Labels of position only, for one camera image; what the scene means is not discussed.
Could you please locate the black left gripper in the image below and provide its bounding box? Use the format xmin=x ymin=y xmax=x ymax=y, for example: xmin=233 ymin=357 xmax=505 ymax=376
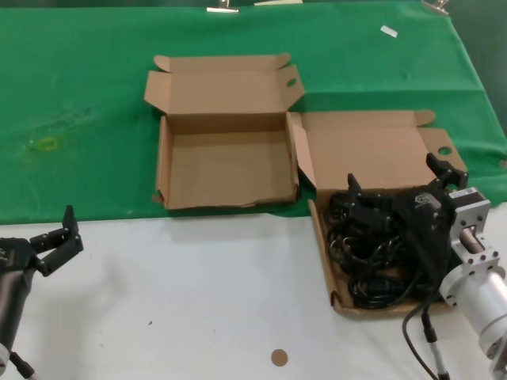
xmin=0 ymin=204 xmax=85 ymax=278

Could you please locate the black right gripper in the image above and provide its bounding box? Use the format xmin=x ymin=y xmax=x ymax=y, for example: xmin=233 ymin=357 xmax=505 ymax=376
xmin=347 ymin=152 xmax=469 ymax=255

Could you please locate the cardboard box, round flap hole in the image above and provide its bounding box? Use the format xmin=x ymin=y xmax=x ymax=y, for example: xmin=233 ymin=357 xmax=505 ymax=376
xmin=285 ymin=109 xmax=469 ymax=321

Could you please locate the cardboard box, oval flap hole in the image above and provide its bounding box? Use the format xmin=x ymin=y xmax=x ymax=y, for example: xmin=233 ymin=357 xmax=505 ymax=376
xmin=143 ymin=52 xmax=306 ymax=211

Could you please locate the green table cloth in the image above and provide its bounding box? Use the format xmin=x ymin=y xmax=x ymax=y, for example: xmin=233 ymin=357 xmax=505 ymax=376
xmin=0 ymin=0 xmax=507 ymax=226

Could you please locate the left arm cable, metal connector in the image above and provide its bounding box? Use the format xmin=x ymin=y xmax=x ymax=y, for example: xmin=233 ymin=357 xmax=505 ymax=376
xmin=7 ymin=350 xmax=39 ymax=380

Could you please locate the arm cable, metal connector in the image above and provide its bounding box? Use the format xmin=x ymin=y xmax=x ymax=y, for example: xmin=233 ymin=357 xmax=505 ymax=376
xmin=7 ymin=350 xmax=39 ymax=380
xmin=420 ymin=311 xmax=451 ymax=380

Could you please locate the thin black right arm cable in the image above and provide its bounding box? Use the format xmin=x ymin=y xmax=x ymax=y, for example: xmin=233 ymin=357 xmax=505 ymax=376
xmin=401 ymin=299 xmax=436 ymax=380

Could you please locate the right arm cable, metal connector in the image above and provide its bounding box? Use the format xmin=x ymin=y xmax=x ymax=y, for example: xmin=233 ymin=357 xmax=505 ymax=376
xmin=420 ymin=311 xmax=451 ymax=380

